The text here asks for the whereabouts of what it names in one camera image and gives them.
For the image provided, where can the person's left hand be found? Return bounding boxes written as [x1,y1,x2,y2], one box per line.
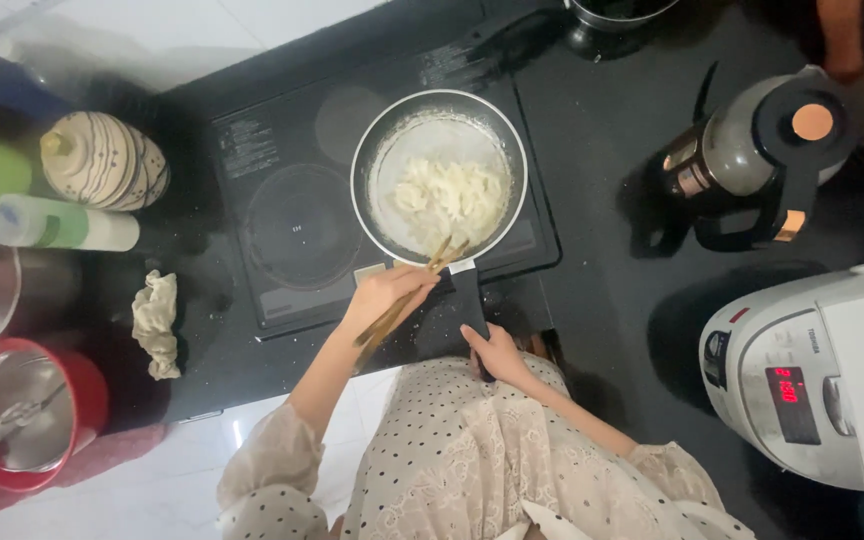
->
[340,262,442,340]

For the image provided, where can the person's right hand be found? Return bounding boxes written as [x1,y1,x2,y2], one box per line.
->
[459,322,537,388]

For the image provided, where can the wooden chopstick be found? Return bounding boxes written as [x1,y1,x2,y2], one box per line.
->
[353,239,471,374]
[354,234,453,348]

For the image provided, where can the frying pan with black handle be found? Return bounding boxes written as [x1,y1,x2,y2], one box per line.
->
[349,88,529,384]

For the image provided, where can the white noodles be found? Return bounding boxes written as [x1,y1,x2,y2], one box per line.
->
[389,156,510,252]

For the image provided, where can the black induction cooktop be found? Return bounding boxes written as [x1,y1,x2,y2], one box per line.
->
[207,45,563,343]

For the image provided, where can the cream dotted lace dress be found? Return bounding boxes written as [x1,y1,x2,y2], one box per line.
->
[214,352,760,540]

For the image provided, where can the crumpled beige cloth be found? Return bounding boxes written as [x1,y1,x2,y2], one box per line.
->
[130,269,183,381]

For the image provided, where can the dark steel pot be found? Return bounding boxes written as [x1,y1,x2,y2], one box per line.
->
[562,0,682,36]

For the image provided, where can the striped ceramic jar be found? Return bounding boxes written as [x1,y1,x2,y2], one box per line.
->
[39,111,171,213]

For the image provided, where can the red pot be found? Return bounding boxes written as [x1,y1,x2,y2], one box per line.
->
[0,336,110,495]

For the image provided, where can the steel kettle with black lid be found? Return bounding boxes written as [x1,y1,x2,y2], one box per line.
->
[660,63,858,253]

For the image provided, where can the white and green bottle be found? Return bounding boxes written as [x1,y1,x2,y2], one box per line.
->
[0,193,141,253]

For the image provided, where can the white rice cooker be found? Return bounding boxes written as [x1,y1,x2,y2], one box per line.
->
[698,256,864,495]

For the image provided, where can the glass lid with steel rim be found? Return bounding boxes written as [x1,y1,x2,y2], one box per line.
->
[0,350,78,474]

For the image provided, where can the blue bottle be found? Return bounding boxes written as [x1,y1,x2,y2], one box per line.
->
[0,36,75,123]

